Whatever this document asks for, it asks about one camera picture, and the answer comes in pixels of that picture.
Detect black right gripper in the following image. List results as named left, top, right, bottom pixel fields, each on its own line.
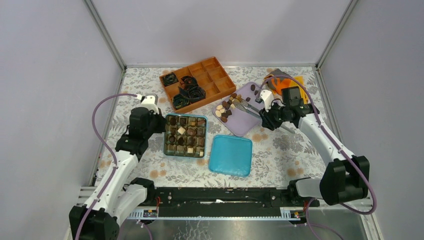
left=258, top=100, right=289, bottom=131

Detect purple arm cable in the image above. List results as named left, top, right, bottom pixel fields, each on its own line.
left=74, top=93, right=140, bottom=240
left=256, top=74, right=379, bottom=240

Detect pile of assorted chocolates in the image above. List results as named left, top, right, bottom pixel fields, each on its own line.
left=214, top=83, right=259, bottom=124

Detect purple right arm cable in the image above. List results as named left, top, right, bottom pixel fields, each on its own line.
left=256, top=74, right=379, bottom=240

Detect rolled dark patterned tie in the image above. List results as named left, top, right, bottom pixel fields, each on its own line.
left=178, top=86, right=206, bottom=103

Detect orange grey cloth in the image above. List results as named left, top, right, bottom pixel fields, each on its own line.
left=264, top=68, right=309, bottom=104

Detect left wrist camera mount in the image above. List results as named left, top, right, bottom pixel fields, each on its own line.
left=136, top=93, right=161, bottom=115

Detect rolled dark floral tie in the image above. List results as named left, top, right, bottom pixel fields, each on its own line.
left=161, top=72, right=179, bottom=87

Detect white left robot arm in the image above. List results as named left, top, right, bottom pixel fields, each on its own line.
left=69, top=106, right=166, bottom=240

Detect rolled dark green tie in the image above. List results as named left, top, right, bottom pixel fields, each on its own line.
left=172, top=94, right=191, bottom=110

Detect teal box lid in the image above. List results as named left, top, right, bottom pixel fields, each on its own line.
left=208, top=134, right=253, bottom=178

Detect wooden compartment tray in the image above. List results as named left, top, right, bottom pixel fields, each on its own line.
left=159, top=56, right=236, bottom=114

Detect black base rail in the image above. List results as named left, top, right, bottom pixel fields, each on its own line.
left=137, top=187, right=320, bottom=221

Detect teal chocolate box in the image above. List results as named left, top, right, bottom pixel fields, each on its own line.
left=163, top=113, right=208, bottom=159

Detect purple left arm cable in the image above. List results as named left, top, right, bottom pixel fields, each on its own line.
left=74, top=93, right=140, bottom=240

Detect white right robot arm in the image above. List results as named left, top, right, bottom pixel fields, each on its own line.
left=259, top=86, right=370, bottom=206

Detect metal serving tongs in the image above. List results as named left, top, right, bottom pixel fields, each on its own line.
left=231, top=100, right=295, bottom=135

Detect lavender plastic tray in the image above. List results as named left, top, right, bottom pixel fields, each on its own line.
left=211, top=82, right=264, bottom=137

